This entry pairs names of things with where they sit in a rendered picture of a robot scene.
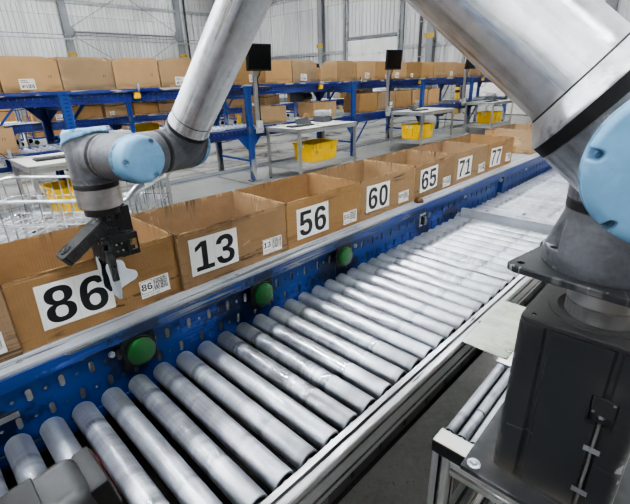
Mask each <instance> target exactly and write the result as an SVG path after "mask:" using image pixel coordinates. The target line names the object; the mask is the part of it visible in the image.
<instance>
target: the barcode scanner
mask: <svg viewBox="0 0 630 504"><path fill-rule="evenodd" d="M121 496H122V495H121V493H120V491H119V490H118V488H117V486H116V484H115V483H114V481H113V479H112V478H111V476H110V475H109V473H108V471H107V470H106V468H105V467H104V465H103V464H102V462H101V461H100V459H99V458H98V456H97V455H96V453H95V452H94V450H93V451H92V450H91V449H89V448H87V447H85V448H82V449H81V450H79V451H78V452H76V453H75V454H73V456H72V457H71V459H64V460H62V461H60V462H58V463H56V464H54V465H53V466H51V467H50V468H49V469H47V470H46V471H44V472H43V473H41V474H40V475H38V476H37V477H35V478H34V479H31V478H28V479H27V480H25V481H24V482H22V483H21V484H19V485H18V486H16V487H15V488H13V489H12V490H10V491H9V492H7V493H6V494H4V495H3V496H1V497H0V504H122V499H121Z"/></svg>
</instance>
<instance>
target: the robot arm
mask: <svg viewBox="0 0 630 504"><path fill-rule="evenodd" d="M272 1H273V0H215V2H214V5H213V8H212V10H211V13H210V15H209V18H208V20H207V23H206V25H205V28H204V30H203V33H202V35H201V38H200V40H199V43H198V45H197V48H196V51H195V53H194V56H193V58H192V61H191V63H190V66H189V68H188V71H187V73H186V76H185V78H184V81H183V83H182V86H181V88H180V91H179V94H178V96H177V99H176V101H175V104H174V106H173V109H172V111H171V113H170V114H169V115H168V118H167V120H166V123H165V125H164V128H163V129H158V130H150V131H145V132H137V133H129V134H111V133H110V132H109V130H108V129H107V127H106V126H96V127H87V128H78V129H70V130H63V131H62V132H61V133H60V139H61V148H63V152H64V156H65V160H66V164H67V167H68V171H69V175H70V179H71V183H72V186H73V191H74V195H75V199H76V202H77V206H78V209H80V210H83V211H84V214H85V216H86V217H90V218H92V219H91V220H90V221H89V222H88V223H87V224H86V225H85V226H84V227H83V228H82V229H81V230H80V231H79V232H78V233H77V234H76V235H75V236H74V237H73V238H72V239H71V240H70V241H69V242H68V243H67V244H66V245H65V246H63V247H62V248H61V249H60V251H59V252H58V253H57V254H56V256H57V258H58V259H60V260H61V261H62V262H64V263H65V264H67V265H69V266H73V265H74V264H75V263H76V262H77V261H78V260H79V259H80V258H81V257H82V256H83V255H84V254H85V253H86V252H87V251H88V250H89V249H90V248H91V247H92V250H93V256H94V258H95V262H96V266H97V269H98V271H99V274H100V277H101V279H102V282H103V284H104V287H105V288H107V289H108V290H109V291H113V294H114V295H116V296H117V297H118V298H119V299H122V298H123V292H122V288H123V287H124V286H125V285H127V284H128V283H130V282H131V281H133V280H134V279H136V278H137V276H138V273H137V271H136V270H133V269H127V268H126V267H125V263H124V262H123V261H122V260H116V258H119V257H125V256H129V255H133V254H136V253H139V252H141V251H140V246H139V241H138V236H137V231H135V230H133V226H132V221H131V216H130V212H129V207H128V205H127V204H124V203H123V198H122V193H121V188H120V184H119V181H126V182H129V183H134V184H141V183H148V182H151V181H153V180H155V179H156V178H157V177H158V176H159V175H162V174H164V173H168V172H173V171H177V170H181V169H189V168H194V167H196V166H198V165H201V164H202V163H204V162H205V161H206V160H207V158H208V157H209V154H210V147H211V144H210V139H209V135H210V131H211V128H212V126H213V124H214V122H215V120H216V118H217V116H218V114H219V112H220V110H221V108H222V105H223V103H224V101H225V99H226V97H227V95H228V93H229V91H230V89H231V87H232V85H233V83H234V80H235V78H236V76H237V74H238V72H239V70H240V68H241V66H242V64H243V62H244V60H245V57H246V55H247V53H248V51H249V49H250V47H251V45H252V43H253V41H254V39H255V37H256V35H257V32H258V30H259V28H260V26H261V24H262V22H263V20H264V18H265V16H266V14H267V12H268V9H269V7H270V5H271V3H272ZM405 1H406V2H407V3H408V4H409V5H410V6H411V7H412V8H413V9H414V10H415V11H417V12H418V13H419V14H420V15H421V16H422V17H423V18H424V19H425V20H426V21H427V22H428V23H429V24H430V25H431V26H433V27H434V28H435V29H436V30H437V31H438V32H439V33H440V34H441V35H442V36H443V37H444V38H445V39H446V40H448V41H449V42H450V43H451V44H452V45H453V46H454V47H455V48H456V49H457V50H458V51H459V52H460V53H461V54H462V55H464V56H465V57H466V58H467V59H468V60H469V61H470V62H471V63H472V64H473V65H474V66H475V67H476V68H477V69H478V70H480V71H481V72H482V73H483V74H484V75H485V76H486V77H487V78H488V79H489V80H490V81H491V82H492V83H493V84H495V85H496V86H497V87H498V88H499V89H500V90H501V91H502V92H503V93H504V94H505V95H506V96H507V97H508V98H509V99H511V100H512V101H513V102H514V103H515V104H516V105H517V106H518V107H519V108H520V109H521V110H522V111H523V112H524V113H526V114H527V115H528V116H529V117H530V118H531V121H532V143H531V147H532V148H533V149H534V150H535V151H536V152H537V153H538V154H539V155H540V156H541V157H542V158H543V159H544V160H545V161H546V162H547V163H548V164H549V165H550V166H551V167H552V168H553V169H555V170H556V171H557V172H558V173H559V174H560V175H561V176H562V177H563V178H564V179H565V180H566V181H567V182H568V183H569V186H568V192H567V198H566V204H565V208H564V210H563V212H562V214H561V215H560V217H559V219H558V220H557V222H556V223H555V225H554V227H553V228H552V230H551V231H550V233H549V234H548V236H547V238H546V239H545V242H544V245H543V251H542V258H543V260H544V262H545V263H546V264H547V265H549V266H550V267H551V268H553V269H554V270H556V271H558V272H560V273H562V274H564V275H567V276H569V277H572V278H575V279H577V280H580V281H584V282H587V283H591V284H595V285H599V286H603V287H608V288H614V289H620V290H627V291H630V23H629V22H628V21H627V20H625V19H624V18H623V17H622V16H621V15H620V14H619V13H617V12H616V11H615V10H614V9H613V8H612V7H610V6H609V5H608V4H607V3H606V2H605V1H604V0H405ZM132 238H136V241H137V246H138V248H136V247H135V244H133V243H131V241H133V240H132ZM134 248H135V249H134Z"/></svg>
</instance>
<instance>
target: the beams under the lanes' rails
mask: <svg viewBox="0 0 630 504"><path fill-rule="evenodd" d="M545 284H546V282H543V281H542V282H541V283H540V284H539V285H538V286H537V287H536V288H535V289H534V290H533V291H532V292H531V293H530V294H529V295H528V296H527V297H526V298H525V299H524V300H523V301H522V302H521V303H520V304H519V305H521V306H524V305H525V304H526V303H527V302H528V301H529V300H530V298H531V297H532V296H533V295H534V294H535V293H536V292H537V291H538V290H539V289H540V288H541V287H542V286H543V285H545ZM479 351H480V349H478V348H475V349H474V350H473V351H472V352H471V353H470V354H469V355H468V356H467V357H466V358H465V359H464V360H463V361H462V362H461V363H460V364H459V365H458V366H457V367H456V368H455V369H454V370H453V371H452V372H451V373H450V374H449V375H448V376H447V377H446V378H445V379H444V380H443V381H442V382H441V383H440V384H439V385H438V386H437V387H436V388H435V389H434V390H433V391H432V392H431V393H430V394H429V395H428V396H427V397H426V398H425V399H424V400H423V401H422V402H421V403H420V404H419V405H418V406H417V407H416V408H415V409H414V410H413V411H412V412H411V413H410V414H409V415H408V416H407V417H406V418H405V419H404V420H403V421H402V422H401V423H400V424H399V425H398V426H397V427H396V428H395V429H394V430H393V431H392V432H391V433H390V435H389V436H388V437H387V438H386V439H385V440H384V441H383V442H382V443H381V444H380V445H379V446H378V447H377V448H376V449H375V450H374V451H373V452H372V453H371V454H370V455H369V456H368V457H367V458H366V459H365V460H364V461H363V462H362V463H361V464H360V465H359V466H358V467H357V468H356V469H355V470H354V471H353V472H352V473H351V474H350V475H349V476H348V477H347V478H346V479H345V480H344V481H343V482H342V483H341V484H340V485H339V486H338V487H337V488H336V489H335V490H334V491H333V492H332V493H331V494H330V495H329V496H328V497H327V498H326V499H325V500H324V501H323V502H322V503H321V504H331V503H332V502H333V501H334V500H335V499H336V498H337V497H338V496H339V495H340V494H341V493H342V492H343V491H344V489H345V488H346V487H347V486H348V485H349V484H350V483H351V482H352V481H353V480H354V479H355V478H356V477H357V476H358V475H359V474H360V473H361V472H362V471H363V470H364V469H365V468H366V467H367V466H368V465H369V464H370V463H371V462H372V461H373V460H374V459H375V458H376V457H377V456H378V455H379V454H380V453H381V451H382V450H383V449H384V448H385V447H386V446H387V445H388V444H389V443H390V442H391V441H392V440H393V439H394V438H395V437H396V436H397V435H398V434H399V433H400V432H401V431H402V430H403V429H404V428H405V427H406V426H407V425H408V424H409V423H410V422H411V421H412V420H413V419H414V418H415V417H416V416H417V415H418V414H419V412H420V411H421V410H422V409H423V408H424V407H425V406H426V405H427V404H428V403H429V402H430V401H431V400H432V399H433V398H434V397H435V396H436V395H437V394H438V393H439V392H440V391H441V390H442V389H443V388H444V387H445V386H446V385H447V384H448V383H449V382H450V381H451V380H452V379H453V378H454V377H455V376H456V374H457V373H458V372H459V371H460V370H461V369H462V368H463V367H464V366H465V365H466V364H467V363H468V362H469V361H470V360H471V359H472V358H473V357H474V356H475V355H476V354H477V353H478V352H479ZM182 375H183V376H184V377H186V378H187V379H188V380H189V381H190V382H191V383H192V384H195V383H196V382H195V381H194V380H193V379H192V378H190V377H189V376H188V375H187V374H186V373H184V374H182ZM158 388H159V389H160V390H161V391H162V392H163V393H164V394H165V395H166V396H167V397H168V398H171V397H172V396H173V395H172V394H170V393H169V392H168V391H167V390H166V389H165V388H164V387H163V386H160V387H158ZM132 402H133V403H134V404H135V405H136V406H137V408H138V409H139V410H140V411H141V412H142V413H144V412H146V411H148V410H147V409H146V408H145V407H144V406H143V405H142V404H141V403H140V402H139V400H138V399H135V400H133V401H132ZM104 418H105V419H106V420H107V422H108V423H109V424H110V426H111V427H112V428H113V430H114V429H116V428H118V427H119V425H118V423H117V422H116V421H115V420H114V418H113V417H112V416H111V414H110V413H109V414H107V415H106V416H104ZM73 434H74V436H75V438H76V439H77V441H78V442H79V444H80V446H81V447H84V446H86V445H87V444H89V443H88V441H87V440H86V438H85V437H84V435H83V434H82V432H81V431H80V429H79V430H78V431H76V432H74V433H73ZM39 453H40V455H41V457H42V459H43V461H44V463H45V465H46V467H49V466H50V465H52V464H54V463H55V461H54V459H53V458H52V456H51V454H50V452H49V450H48V448H47V447H46V448H44V449H42V450H40V451H39ZM1 472H2V474H3V477H4V479H5V482H6V485H7V487H8V489H10V488H11V487H13V486H15V485H17V482H16V479H15V477H14V474H13V472H12V469H11V467H9V468H7V469H5V470H3V471H1Z"/></svg>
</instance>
